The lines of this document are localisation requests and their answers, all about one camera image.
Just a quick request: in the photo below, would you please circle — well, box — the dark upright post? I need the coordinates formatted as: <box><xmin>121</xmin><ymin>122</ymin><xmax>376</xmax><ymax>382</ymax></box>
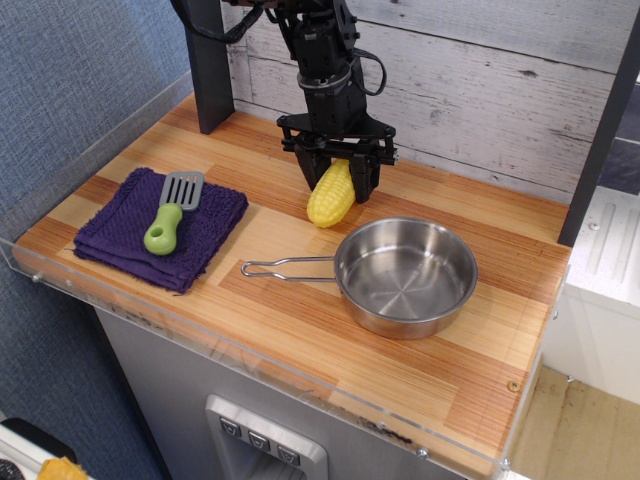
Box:
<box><xmin>184</xmin><ymin>0</ymin><xmax>235</xmax><ymax>134</ymax></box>
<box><xmin>557</xmin><ymin>13</ymin><xmax>639</xmax><ymax>247</ymax></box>

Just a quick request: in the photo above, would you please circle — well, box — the dark left upright post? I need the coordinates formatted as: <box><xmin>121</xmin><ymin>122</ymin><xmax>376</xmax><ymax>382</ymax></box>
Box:
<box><xmin>184</xmin><ymin>0</ymin><xmax>235</xmax><ymax>134</ymax></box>

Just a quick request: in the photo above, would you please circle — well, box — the purple folded towel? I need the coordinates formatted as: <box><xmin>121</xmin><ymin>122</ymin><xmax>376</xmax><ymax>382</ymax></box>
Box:
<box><xmin>74</xmin><ymin>168</ymin><xmax>248</xmax><ymax>294</ymax></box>

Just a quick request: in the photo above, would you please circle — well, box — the grey toy fridge cabinet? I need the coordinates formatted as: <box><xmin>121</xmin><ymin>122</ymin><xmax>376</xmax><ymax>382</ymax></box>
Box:
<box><xmin>97</xmin><ymin>310</ymin><xmax>457</xmax><ymax>479</ymax></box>

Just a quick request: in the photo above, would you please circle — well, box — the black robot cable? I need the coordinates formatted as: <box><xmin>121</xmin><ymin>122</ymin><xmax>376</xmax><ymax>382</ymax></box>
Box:
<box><xmin>168</xmin><ymin>0</ymin><xmax>389</xmax><ymax>97</ymax></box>

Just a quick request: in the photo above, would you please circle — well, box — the yellow object at corner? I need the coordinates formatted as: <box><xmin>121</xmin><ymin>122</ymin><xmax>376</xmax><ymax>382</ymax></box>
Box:
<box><xmin>36</xmin><ymin>457</ymin><xmax>88</xmax><ymax>480</ymax></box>

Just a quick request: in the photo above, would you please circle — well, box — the grey green toy spatula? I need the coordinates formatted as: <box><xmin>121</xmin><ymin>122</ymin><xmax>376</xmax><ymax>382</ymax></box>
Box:
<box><xmin>144</xmin><ymin>171</ymin><xmax>205</xmax><ymax>256</ymax></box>

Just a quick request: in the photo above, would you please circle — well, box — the yellow plastic corn cob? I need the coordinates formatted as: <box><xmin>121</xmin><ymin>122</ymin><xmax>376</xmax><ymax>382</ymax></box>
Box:
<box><xmin>306</xmin><ymin>159</ymin><xmax>356</xmax><ymax>228</ymax></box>

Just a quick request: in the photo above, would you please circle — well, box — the white toy sink counter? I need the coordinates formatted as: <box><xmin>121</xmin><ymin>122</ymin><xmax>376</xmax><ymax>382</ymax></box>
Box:
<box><xmin>541</xmin><ymin>187</ymin><xmax>639</xmax><ymax>403</ymax></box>

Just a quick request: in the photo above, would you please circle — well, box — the stainless steel pot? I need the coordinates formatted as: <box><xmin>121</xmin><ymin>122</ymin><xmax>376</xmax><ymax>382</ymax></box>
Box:
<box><xmin>241</xmin><ymin>217</ymin><xmax>479</xmax><ymax>340</ymax></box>

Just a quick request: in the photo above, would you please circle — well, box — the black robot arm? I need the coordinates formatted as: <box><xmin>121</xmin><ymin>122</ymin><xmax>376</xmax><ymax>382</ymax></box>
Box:
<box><xmin>232</xmin><ymin>1</ymin><xmax>398</xmax><ymax>203</ymax></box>

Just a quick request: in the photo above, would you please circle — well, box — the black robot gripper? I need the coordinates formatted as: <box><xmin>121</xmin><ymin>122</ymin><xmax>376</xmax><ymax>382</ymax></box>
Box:
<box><xmin>277</xmin><ymin>69</ymin><xmax>398</xmax><ymax>204</ymax></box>

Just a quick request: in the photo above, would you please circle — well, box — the silver dispenser button panel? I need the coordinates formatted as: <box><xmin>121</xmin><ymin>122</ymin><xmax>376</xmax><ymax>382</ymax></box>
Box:
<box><xmin>205</xmin><ymin>394</ymin><xmax>329</xmax><ymax>479</ymax></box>

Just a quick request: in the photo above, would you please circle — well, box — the dark right upright post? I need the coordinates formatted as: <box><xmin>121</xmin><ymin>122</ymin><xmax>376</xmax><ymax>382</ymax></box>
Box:
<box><xmin>557</xmin><ymin>13</ymin><xmax>639</xmax><ymax>247</ymax></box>

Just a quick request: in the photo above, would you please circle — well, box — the clear acrylic table guard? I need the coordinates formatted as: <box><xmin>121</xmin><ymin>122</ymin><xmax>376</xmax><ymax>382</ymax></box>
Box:
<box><xmin>0</xmin><ymin>69</ymin><xmax>574</xmax><ymax>476</ymax></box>

